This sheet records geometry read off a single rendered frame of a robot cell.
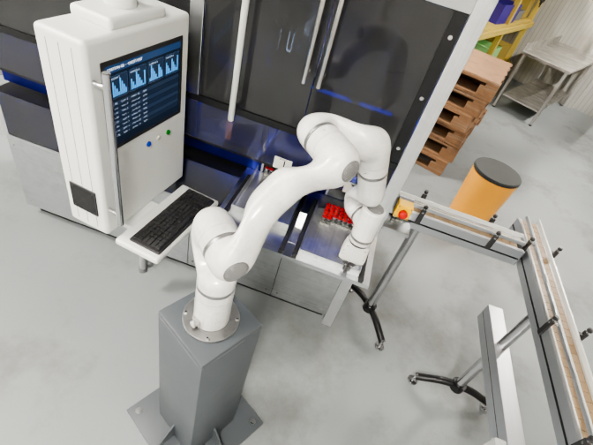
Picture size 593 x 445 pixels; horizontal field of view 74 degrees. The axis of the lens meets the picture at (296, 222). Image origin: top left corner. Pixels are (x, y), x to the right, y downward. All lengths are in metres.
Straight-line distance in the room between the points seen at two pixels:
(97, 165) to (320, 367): 1.58
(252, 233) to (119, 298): 1.59
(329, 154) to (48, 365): 1.82
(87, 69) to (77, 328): 1.49
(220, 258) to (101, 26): 0.78
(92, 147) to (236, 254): 0.67
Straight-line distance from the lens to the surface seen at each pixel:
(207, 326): 1.33
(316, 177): 0.97
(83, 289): 2.58
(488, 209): 3.53
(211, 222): 1.08
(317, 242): 1.68
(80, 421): 2.21
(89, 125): 1.42
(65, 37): 1.34
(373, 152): 1.10
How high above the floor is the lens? 2.03
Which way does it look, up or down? 41 degrees down
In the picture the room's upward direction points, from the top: 17 degrees clockwise
